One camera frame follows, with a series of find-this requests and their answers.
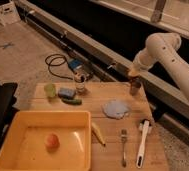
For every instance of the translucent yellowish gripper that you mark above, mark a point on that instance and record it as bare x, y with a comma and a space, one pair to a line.
133, 72

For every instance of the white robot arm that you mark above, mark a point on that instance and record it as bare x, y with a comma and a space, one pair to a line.
162, 48

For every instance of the metal cup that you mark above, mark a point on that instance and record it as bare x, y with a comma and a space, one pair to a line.
135, 86

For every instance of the green plastic cup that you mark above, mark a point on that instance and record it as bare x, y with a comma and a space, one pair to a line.
50, 90

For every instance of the clear glass jar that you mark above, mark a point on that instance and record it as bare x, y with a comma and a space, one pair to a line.
80, 83

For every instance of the blue power adapter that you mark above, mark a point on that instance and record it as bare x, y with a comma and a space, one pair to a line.
74, 64

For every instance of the metal fork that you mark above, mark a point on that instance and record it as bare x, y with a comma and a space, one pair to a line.
123, 140

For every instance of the wooden table board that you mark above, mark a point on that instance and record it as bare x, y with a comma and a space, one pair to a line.
109, 157

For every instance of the blue sponge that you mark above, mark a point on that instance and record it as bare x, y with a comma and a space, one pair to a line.
66, 93

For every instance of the green cucumber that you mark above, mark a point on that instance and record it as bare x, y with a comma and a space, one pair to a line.
72, 101

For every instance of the red apple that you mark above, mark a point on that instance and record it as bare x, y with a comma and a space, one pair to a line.
52, 141

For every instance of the yellow plastic bin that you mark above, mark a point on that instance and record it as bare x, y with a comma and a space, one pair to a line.
24, 146

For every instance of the white cardboard box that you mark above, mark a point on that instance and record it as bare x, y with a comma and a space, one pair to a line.
8, 13

